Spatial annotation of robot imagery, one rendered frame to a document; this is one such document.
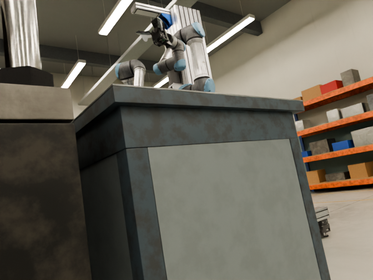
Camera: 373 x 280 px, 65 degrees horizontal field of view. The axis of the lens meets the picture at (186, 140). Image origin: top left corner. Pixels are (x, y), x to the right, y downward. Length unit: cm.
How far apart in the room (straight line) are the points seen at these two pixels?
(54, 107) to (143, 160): 20
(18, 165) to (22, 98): 11
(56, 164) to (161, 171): 22
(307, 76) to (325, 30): 99
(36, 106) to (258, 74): 747
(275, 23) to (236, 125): 708
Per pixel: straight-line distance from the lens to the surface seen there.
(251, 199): 81
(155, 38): 174
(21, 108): 54
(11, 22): 65
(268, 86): 762
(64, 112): 55
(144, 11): 255
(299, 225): 97
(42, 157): 52
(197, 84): 199
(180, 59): 181
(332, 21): 706
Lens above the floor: 58
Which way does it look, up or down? 9 degrees up
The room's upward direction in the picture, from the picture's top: 10 degrees counter-clockwise
